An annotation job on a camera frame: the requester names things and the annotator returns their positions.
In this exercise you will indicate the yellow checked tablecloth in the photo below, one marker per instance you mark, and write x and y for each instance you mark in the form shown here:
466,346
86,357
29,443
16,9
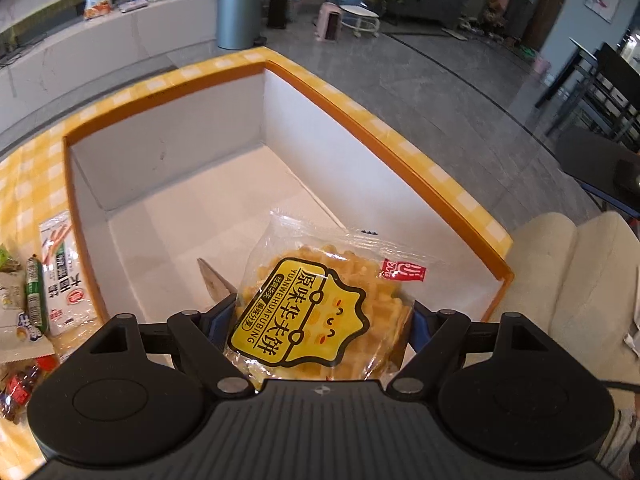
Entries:
25,185

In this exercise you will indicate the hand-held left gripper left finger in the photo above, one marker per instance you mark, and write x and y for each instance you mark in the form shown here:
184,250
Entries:
222,320

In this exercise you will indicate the dark side table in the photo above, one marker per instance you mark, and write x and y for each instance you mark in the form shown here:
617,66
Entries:
595,160

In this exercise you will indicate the grey blue trash bin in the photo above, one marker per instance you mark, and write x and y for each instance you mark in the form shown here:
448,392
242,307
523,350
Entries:
240,15

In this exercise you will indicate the cream sofa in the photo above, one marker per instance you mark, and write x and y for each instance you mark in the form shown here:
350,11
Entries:
565,285

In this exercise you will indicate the pink plastic stool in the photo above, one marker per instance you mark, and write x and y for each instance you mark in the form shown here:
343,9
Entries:
330,20

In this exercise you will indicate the white blue print packet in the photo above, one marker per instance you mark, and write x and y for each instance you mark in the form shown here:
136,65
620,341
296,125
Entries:
22,335

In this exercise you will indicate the white stick snack packet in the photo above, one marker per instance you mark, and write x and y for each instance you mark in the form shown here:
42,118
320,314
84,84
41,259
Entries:
62,280

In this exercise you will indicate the green snack packet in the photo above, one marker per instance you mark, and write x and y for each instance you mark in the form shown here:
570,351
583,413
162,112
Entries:
7,260

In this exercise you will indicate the orange cardboard box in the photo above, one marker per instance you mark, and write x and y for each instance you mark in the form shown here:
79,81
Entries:
200,170

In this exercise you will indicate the white round stool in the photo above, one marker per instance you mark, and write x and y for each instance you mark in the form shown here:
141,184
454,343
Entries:
362,17

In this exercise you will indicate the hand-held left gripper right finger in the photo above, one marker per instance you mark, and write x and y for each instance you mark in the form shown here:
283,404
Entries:
421,327

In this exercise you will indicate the yellow label waffle packet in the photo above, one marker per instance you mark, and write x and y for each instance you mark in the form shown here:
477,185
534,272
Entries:
310,310

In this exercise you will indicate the black dining chair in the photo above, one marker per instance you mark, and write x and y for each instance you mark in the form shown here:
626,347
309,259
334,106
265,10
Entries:
610,85

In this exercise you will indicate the brown door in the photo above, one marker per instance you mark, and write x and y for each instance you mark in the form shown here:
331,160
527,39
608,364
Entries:
550,10

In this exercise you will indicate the green sausage stick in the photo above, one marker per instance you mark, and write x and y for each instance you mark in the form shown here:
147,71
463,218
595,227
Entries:
35,295

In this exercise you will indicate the white marble TV cabinet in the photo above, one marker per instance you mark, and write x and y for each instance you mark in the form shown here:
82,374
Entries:
100,60

